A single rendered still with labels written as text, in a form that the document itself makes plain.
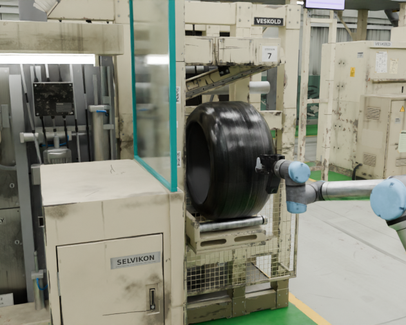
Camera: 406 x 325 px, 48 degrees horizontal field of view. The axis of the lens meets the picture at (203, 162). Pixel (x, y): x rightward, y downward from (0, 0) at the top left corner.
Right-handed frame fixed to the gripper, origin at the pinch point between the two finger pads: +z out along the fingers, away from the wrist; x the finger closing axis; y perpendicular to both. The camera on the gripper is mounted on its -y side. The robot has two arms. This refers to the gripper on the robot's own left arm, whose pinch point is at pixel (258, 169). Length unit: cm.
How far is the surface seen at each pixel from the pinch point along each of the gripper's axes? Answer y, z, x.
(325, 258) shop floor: -103, 150, -138
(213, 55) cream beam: 54, 42, 3
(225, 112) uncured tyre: 24.9, 13.2, 9.2
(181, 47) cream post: 54, 16, 28
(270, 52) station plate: 56, 42, -30
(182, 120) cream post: 22.0, 19.5, 28.0
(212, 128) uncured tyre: 18.2, 10.8, 16.8
